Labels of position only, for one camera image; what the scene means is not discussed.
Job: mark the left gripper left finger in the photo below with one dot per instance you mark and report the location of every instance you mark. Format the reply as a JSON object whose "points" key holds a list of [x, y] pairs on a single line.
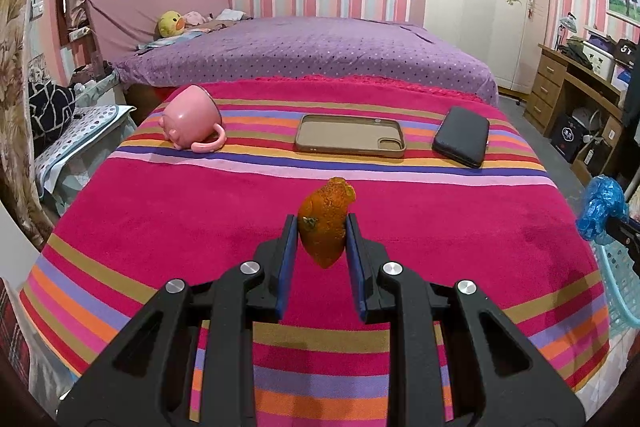
{"points": [[144, 376]]}

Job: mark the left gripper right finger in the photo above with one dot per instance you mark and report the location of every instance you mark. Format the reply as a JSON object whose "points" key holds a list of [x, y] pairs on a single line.
{"points": [[456, 359]]}

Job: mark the blue plastic wrapper ball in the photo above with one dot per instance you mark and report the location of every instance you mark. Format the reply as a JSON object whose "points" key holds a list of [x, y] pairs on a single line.
{"points": [[604, 199]]}

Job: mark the light blue plastic basket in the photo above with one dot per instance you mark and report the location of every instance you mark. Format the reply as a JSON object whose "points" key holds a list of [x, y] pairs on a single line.
{"points": [[621, 286]]}

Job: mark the black box under desk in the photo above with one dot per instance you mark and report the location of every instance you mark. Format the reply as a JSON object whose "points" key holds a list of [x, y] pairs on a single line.
{"points": [[568, 137]]}

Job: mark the white storage box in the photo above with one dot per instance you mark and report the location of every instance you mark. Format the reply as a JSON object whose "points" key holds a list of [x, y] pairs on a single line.
{"points": [[602, 62]]}

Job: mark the wooden desk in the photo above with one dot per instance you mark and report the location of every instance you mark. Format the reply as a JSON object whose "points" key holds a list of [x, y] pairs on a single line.
{"points": [[564, 87]]}

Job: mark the black wallet pouch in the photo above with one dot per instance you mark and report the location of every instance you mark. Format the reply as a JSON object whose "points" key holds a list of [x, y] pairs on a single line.
{"points": [[462, 136]]}

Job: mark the striped pink red blanket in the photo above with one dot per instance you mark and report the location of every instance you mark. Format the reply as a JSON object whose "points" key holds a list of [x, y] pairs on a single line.
{"points": [[440, 178]]}

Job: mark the floral curtain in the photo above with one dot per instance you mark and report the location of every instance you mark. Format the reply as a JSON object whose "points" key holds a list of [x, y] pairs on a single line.
{"points": [[19, 192]]}

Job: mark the patterned white cloth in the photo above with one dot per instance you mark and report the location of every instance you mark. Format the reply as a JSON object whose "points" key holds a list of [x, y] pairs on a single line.
{"points": [[94, 132]]}

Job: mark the tan phone case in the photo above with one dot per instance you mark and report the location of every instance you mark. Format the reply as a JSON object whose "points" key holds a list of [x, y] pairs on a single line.
{"points": [[350, 135]]}

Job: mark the pink ceramic mug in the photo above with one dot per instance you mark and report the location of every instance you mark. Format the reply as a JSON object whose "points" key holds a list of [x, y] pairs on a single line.
{"points": [[192, 121]]}

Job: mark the yellow duck plush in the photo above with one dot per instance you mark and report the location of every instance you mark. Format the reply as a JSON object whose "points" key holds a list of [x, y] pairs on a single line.
{"points": [[170, 24]]}

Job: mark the pink headboard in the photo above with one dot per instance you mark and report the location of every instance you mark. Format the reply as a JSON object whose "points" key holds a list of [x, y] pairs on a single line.
{"points": [[118, 26]]}

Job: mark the purple dotted bedspread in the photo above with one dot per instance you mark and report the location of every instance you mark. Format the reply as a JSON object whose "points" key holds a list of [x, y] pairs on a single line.
{"points": [[296, 47]]}

